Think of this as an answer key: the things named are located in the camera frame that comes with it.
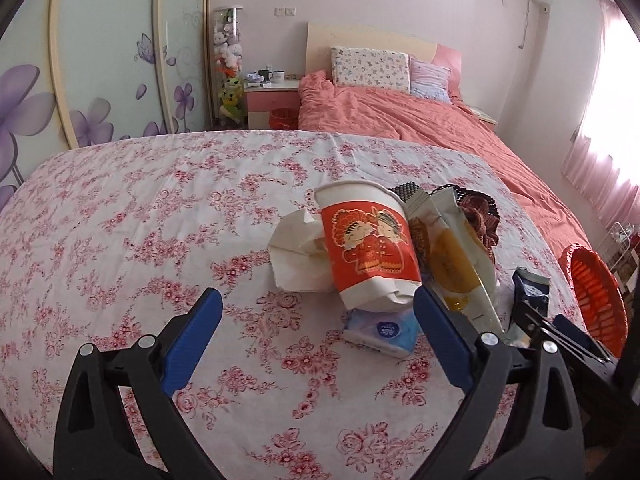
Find beige pink headboard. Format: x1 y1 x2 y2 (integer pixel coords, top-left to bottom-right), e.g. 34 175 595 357
305 22 462 96

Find white mug on nightstand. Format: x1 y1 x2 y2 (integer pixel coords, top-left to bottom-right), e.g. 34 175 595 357
269 70 285 84

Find striped pink pillow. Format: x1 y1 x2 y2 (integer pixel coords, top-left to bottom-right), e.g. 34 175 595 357
409 56 451 104

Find left pink nightstand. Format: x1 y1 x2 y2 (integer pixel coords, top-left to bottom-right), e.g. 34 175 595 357
244 80 300 130

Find floral white pillow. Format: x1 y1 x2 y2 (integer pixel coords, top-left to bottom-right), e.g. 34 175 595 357
331 47 410 93

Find pink window curtain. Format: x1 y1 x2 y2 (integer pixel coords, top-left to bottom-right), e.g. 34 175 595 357
562 0 639 226

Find green frog plush toy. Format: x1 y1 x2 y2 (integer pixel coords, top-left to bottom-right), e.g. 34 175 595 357
219 77 244 125

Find brown plaid scrunchie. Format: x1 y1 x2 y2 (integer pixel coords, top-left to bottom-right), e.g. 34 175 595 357
458 191 500 252

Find pink nightstand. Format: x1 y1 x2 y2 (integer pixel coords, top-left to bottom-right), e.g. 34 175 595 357
244 80 300 130
466 105 498 128

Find white yellow snack wrapper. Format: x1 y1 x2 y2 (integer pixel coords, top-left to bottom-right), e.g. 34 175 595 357
406 188 503 335

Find wall power socket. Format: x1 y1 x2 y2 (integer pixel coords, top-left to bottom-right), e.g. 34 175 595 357
274 6 297 18

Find bed with salmon duvet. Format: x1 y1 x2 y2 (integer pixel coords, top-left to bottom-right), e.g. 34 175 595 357
298 70 591 257

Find sliding wardrobe floral glass doors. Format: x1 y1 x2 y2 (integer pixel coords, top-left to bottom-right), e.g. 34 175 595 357
1 0 213 198

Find clear tube of plush toys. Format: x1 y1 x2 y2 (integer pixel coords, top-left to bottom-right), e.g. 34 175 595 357
212 6 243 128

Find right pink nightstand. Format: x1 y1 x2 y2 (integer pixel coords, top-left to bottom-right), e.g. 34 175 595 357
466 105 498 128

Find red white paper cup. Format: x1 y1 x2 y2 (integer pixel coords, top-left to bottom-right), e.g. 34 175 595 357
314 180 422 312

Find red plastic laundry basket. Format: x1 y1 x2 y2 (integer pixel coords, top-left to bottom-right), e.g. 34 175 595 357
560 244 628 358

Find white wire rack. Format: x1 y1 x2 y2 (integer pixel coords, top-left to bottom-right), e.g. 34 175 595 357
596 221 639 272

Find blue tissue pack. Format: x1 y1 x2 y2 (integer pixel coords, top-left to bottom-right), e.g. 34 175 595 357
343 309 421 359

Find pink floral tablecloth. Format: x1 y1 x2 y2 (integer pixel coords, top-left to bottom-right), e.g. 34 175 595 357
1 131 587 479

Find white tissue paper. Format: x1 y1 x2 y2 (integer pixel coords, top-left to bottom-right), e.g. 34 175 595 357
267 209 334 292

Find grey green smiley sock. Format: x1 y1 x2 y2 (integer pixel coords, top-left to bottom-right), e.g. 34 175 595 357
510 266 551 336

